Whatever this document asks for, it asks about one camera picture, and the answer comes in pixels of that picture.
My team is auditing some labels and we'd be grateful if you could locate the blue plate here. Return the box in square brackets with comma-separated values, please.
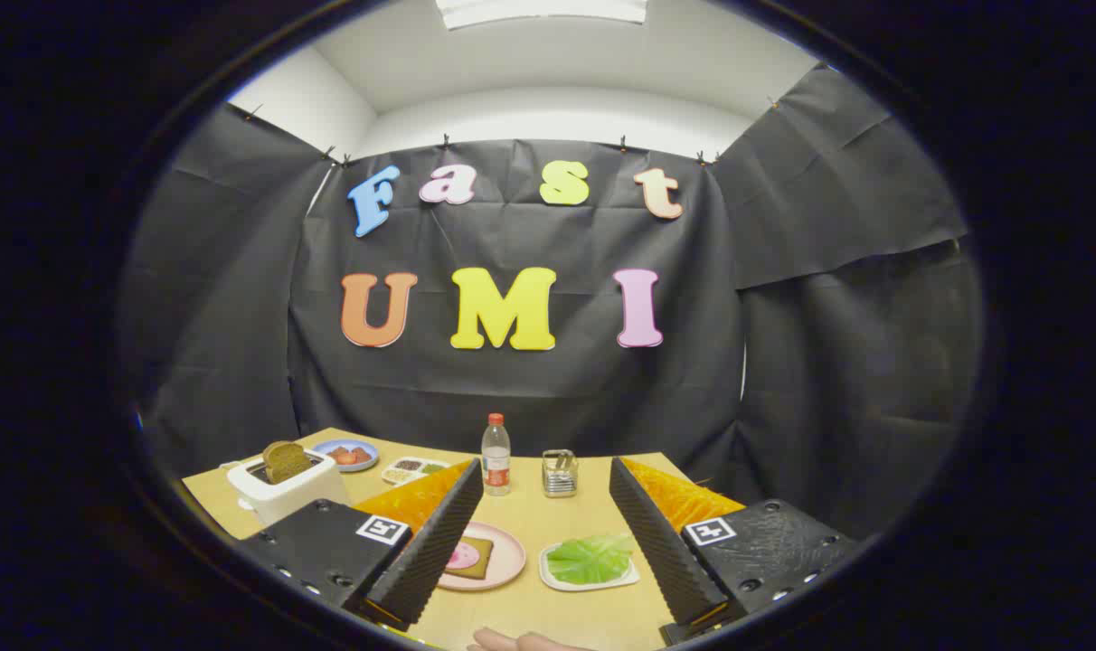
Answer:
[311, 439, 381, 474]

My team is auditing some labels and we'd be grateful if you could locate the white toaster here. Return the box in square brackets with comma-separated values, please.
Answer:
[227, 449, 352, 527]

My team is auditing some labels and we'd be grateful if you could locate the green lettuce leaf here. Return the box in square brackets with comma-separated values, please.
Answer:
[546, 533, 635, 585]

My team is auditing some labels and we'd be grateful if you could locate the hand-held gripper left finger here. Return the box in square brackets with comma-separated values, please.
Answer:
[237, 458, 486, 634]

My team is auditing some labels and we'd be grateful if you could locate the ceiling light panel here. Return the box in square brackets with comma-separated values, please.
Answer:
[435, 0, 648, 30]

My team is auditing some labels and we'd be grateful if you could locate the white divided tray with grains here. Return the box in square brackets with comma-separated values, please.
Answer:
[381, 457, 451, 486]

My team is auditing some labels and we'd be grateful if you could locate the dark brown bread slice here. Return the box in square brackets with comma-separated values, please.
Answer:
[261, 440, 315, 485]

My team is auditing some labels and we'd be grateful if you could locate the clear bottle with red cap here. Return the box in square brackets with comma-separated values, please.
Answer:
[481, 413, 513, 496]

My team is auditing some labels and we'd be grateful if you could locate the metal wire basket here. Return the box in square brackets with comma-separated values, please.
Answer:
[542, 449, 579, 498]

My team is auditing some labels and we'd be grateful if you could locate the pink plate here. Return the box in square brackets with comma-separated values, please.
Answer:
[437, 522, 527, 592]

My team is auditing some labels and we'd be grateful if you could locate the white square plate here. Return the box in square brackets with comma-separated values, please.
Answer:
[539, 533, 641, 593]

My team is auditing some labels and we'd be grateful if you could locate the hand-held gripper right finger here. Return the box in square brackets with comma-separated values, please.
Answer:
[608, 457, 864, 645]

